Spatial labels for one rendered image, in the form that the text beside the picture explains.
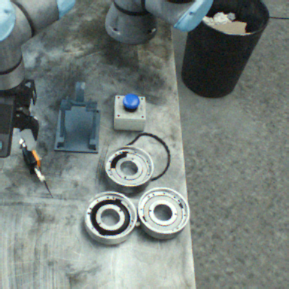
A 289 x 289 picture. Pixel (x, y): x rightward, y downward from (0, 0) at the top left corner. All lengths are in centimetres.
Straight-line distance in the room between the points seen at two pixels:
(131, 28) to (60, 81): 25
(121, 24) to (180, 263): 66
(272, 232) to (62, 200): 117
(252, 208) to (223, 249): 23
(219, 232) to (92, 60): 96
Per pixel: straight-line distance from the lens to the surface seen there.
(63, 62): 131
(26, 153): 107
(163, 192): 105
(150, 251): 102
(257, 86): 252
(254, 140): 229
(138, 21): 134
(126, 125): 115
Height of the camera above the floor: 172
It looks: 51 degrees down
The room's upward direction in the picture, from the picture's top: 5 degrees clockwise
